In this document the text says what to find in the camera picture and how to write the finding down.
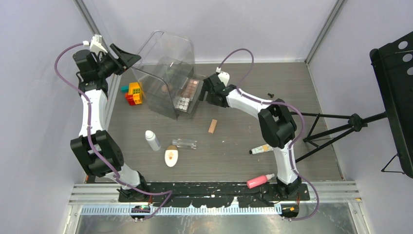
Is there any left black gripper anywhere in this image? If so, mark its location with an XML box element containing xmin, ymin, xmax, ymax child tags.
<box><xmin>96</xmin><ymin>44</ymin><xmax>141</xmax><ymax>79</ymax></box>

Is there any eyeshadow palette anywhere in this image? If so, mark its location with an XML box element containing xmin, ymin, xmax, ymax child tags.
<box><xmin>182</xmin><ymin>79</ymin><xmax>199</xmax><ymax>100</ymax></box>

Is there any grey square sample palette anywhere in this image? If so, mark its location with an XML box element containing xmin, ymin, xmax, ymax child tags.
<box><xmin>174</xmin><ymin>97</ymin><xmax>190</xmax><ymax>113</ymax></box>

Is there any clear acrylic drawer organizer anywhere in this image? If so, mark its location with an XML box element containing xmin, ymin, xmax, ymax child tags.
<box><xmin>131</xmin><ymin>30</ymin><xmax>195</xmax><ymax>119</ymax></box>

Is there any pink round powder puff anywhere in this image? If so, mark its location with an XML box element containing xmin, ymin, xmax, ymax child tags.
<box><xmin>161</xmin><ymin>84</ymin><xmax>173</xmax><ymax>93</ymax></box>

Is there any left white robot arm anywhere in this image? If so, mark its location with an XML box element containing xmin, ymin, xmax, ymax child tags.
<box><xmin>70</xmin><ymin>44</ymin><xmax>150</xmax><ymax>202</ymax></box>

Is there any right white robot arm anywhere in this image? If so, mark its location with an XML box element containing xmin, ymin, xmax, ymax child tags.
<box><xmin>199</xmin><ymin>73</ymin><xmax>301</xmax><ymax>200</ymax></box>

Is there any colourful toy block stack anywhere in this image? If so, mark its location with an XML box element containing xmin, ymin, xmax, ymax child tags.
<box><xmin>120</xmin><ymin>82</ymin><xmax>143</xmax><ymax>106</ymax></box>

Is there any peach concealer stick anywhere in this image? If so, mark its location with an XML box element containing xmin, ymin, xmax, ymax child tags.
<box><xmin>208</xmin><ymin>119</ymin><xmax>217</xmax><ymax>134</ymax></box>

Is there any clear small bottle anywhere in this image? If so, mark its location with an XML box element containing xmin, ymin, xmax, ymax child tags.
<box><xmin>172</xmin><ymin>138</ymin><xmax>197</xmax><ymax>150</ymax></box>

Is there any small printed cream tube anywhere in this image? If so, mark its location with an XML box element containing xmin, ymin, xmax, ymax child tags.
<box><xmin>249</xmin><ymin>144</ymin><xmax>273</xmax><ymax>155</ymax></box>

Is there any white oval compact case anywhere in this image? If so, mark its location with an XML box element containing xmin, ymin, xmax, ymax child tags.
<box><xmin>164</xmin><ymin>145</ymin><xmax>179</xmax><ymax>167</ymax></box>

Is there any white cylindrical bottle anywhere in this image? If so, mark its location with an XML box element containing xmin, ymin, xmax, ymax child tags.
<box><xmin>145</xmin><ymin>130</ymin><xmax>161</xmax><ymax>151</ymax></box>

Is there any pink spray bottle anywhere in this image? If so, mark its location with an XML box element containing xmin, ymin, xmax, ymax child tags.
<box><xmin>246</xmin><ymin>174</ymin><xmax>275</xmax><ymax>189</ymax></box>

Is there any black tripod stand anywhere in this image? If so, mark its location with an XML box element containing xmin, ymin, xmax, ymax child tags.
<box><xmin>296</xmin><ymin>112</ymin><xmax>387</xmax><ymax>163</ymax></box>

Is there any black perforated panel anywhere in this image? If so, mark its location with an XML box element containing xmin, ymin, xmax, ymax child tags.
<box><xmin>369</xmin><ymin>32</ymin><xmax>413</xmax><ymax>178</ymax></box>

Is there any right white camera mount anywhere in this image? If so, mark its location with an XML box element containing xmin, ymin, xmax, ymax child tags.
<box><xmin>216</xmin><ymin>67</ymin><xmax>230</xmax><ymax>87</ymax></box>

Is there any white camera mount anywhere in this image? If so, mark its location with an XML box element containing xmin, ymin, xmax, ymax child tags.
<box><xmin>82</xmin><ymin>34</ymin><xmax>108</xmax><ymax>55</ymax></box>
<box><xmin>216</xmin><ymin>67</ymin><xmax>230</xmax><ymax>87</ymax></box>

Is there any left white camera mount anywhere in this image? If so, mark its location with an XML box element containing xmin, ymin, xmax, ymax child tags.
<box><xmin>82</xmin><ymin>34</ymin><xmax>108</xmax><ymax>55</ymax></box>

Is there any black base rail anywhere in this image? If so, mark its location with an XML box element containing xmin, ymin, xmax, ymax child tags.
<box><xmin>117</xmin><ymin>181</ymin><xmax>310</xmax><ymax>209</ymax></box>

